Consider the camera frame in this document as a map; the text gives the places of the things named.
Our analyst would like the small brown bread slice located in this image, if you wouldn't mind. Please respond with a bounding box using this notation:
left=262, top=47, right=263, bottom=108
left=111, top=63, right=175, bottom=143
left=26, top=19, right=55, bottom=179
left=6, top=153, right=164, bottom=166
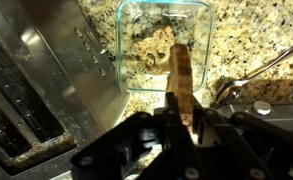
left=133, top=25, right=177, bottom=76

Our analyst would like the square glass container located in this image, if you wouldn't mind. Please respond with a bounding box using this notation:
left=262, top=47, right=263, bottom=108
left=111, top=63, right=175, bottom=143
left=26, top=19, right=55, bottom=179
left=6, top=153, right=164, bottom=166
left=115, top=0, right=215, bottom=94

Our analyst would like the large brown bread slice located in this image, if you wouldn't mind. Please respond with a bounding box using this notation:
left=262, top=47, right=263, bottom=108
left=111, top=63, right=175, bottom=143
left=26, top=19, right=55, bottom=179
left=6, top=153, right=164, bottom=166
left=165, top=43, right=197, bottom=135

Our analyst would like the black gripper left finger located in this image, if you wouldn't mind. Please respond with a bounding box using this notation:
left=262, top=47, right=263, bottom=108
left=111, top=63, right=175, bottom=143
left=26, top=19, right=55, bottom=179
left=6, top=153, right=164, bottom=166
left=70, top=92, right=188, bottom=180

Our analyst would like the black panini press grill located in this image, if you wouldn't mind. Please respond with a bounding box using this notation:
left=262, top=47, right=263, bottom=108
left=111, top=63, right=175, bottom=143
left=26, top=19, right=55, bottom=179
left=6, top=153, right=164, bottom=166
left=215, top=99, right=293, bottom=135

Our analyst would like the silver metal spoon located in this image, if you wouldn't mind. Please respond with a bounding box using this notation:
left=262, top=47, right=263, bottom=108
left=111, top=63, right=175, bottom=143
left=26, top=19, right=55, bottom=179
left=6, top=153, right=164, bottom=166
left=215, top=39, right=293, bottom=106

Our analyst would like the stainless steel two-slot toaster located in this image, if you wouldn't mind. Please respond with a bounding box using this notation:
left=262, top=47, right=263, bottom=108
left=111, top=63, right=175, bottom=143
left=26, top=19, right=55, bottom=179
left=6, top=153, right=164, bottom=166
left=0, top=0, right=131, bottom=180

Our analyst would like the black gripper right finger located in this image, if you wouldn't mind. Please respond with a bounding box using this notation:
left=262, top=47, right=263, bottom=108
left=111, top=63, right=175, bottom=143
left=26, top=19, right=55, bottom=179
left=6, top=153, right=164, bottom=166
left=191, top=95, right=293, bottom=180

